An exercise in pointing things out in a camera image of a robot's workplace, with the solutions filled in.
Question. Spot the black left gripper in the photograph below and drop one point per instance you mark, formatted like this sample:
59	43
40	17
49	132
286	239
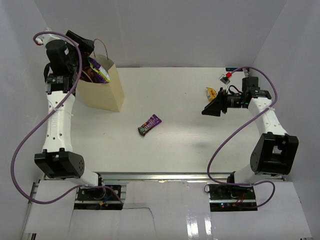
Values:
86	45

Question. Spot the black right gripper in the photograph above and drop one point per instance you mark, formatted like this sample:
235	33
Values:
214	108

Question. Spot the large dark blue candy bag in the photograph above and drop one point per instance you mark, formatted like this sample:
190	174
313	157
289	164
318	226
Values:
95	72

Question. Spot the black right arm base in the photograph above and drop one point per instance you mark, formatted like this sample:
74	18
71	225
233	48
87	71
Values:
229	198

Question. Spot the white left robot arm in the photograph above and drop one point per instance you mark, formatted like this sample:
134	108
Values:
57	159

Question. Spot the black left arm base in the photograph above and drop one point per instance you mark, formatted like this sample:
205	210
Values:
99	199

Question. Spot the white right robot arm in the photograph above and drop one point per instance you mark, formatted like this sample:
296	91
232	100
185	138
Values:
275	151

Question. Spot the small yellow snack packet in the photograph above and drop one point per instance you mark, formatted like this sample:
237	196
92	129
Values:
211	93

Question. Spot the brown purple M&M's packet right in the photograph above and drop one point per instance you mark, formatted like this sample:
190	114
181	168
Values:
152	122

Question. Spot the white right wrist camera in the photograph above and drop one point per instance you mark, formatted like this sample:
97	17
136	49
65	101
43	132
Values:
226	79

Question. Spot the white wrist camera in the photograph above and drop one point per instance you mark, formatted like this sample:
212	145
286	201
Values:
226	79
43	39

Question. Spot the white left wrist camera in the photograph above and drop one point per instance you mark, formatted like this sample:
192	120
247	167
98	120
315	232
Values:
43	39

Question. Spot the cream paper bag with handles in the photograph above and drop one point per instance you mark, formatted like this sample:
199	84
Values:
106	96

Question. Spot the aluminium front rail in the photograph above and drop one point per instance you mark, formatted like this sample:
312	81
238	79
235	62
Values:
154	176

